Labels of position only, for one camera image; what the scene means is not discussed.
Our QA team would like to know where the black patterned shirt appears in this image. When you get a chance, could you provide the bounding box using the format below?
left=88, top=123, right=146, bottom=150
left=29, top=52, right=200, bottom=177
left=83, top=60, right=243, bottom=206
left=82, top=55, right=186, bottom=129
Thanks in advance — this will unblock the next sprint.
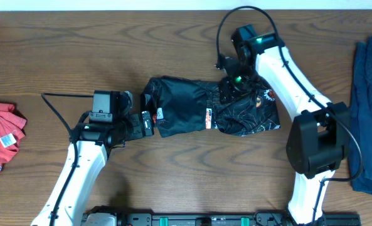
left=141, top=76, right=280, bottom=137

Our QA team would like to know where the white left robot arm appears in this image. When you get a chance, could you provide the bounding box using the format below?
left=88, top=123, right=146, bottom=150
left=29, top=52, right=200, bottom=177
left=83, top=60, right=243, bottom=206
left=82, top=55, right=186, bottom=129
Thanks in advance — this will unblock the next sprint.
left=32, top=90, right=154, bottom=225

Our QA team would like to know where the navy blue garment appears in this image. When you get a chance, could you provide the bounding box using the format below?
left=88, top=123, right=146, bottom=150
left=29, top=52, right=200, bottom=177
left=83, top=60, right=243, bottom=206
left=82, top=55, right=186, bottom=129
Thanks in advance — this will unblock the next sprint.
left=349, top=37, right=372, bottom=195

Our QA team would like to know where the red crumpled shirt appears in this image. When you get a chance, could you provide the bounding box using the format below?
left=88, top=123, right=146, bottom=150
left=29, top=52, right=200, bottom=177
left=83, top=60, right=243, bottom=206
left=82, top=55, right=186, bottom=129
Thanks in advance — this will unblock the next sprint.
left=0, top=103, right=26, bottom=172

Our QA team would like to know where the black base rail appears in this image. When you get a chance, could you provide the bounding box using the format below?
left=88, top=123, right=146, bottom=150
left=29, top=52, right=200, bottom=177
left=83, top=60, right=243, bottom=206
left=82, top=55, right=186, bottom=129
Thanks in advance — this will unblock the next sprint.
left=80, top=205, right=362, bottom=226

